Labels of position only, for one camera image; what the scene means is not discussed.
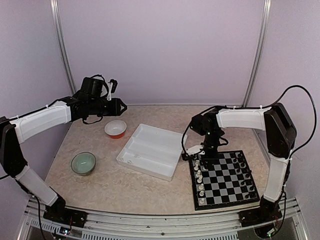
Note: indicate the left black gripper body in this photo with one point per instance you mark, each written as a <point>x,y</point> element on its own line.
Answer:
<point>109,111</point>

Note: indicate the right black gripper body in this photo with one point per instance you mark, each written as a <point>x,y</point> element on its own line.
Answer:
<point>214,155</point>

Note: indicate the black white chess board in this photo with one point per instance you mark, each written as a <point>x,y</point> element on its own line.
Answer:
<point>218,190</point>

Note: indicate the white divided plastic tray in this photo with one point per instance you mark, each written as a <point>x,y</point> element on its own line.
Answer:
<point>160,151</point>

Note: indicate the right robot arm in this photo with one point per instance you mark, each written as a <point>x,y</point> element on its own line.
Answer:
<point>280,133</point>

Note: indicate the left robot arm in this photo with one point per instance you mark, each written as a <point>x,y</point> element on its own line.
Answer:
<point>94,98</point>

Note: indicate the row of black chess pieces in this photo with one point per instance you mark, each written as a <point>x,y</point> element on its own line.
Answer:
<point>241,178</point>

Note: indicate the orange white bowl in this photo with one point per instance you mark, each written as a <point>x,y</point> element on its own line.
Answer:
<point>115,129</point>

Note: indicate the green glass bowl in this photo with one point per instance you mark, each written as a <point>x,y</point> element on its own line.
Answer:
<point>83,164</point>

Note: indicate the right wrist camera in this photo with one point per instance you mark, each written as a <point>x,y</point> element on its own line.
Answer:
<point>190,153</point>

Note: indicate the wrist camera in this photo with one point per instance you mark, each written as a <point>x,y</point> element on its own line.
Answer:
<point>112,85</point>
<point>190,153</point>

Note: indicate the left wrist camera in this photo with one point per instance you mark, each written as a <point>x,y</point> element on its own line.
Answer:
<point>112,85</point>

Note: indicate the front aluminium rail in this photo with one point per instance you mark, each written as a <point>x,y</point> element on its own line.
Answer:
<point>220,225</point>

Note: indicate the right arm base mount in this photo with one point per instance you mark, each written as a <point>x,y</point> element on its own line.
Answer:
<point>256,216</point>

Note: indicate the left aluminium frame post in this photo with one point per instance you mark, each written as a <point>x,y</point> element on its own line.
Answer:
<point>54,5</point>

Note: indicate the aluminium frame post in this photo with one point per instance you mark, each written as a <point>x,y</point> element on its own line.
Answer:
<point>54,5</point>
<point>258,52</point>

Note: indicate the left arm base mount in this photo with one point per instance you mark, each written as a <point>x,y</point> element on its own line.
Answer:
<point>70,217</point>

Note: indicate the right aluminium frame post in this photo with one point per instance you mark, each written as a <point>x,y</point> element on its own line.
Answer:
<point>258,52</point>

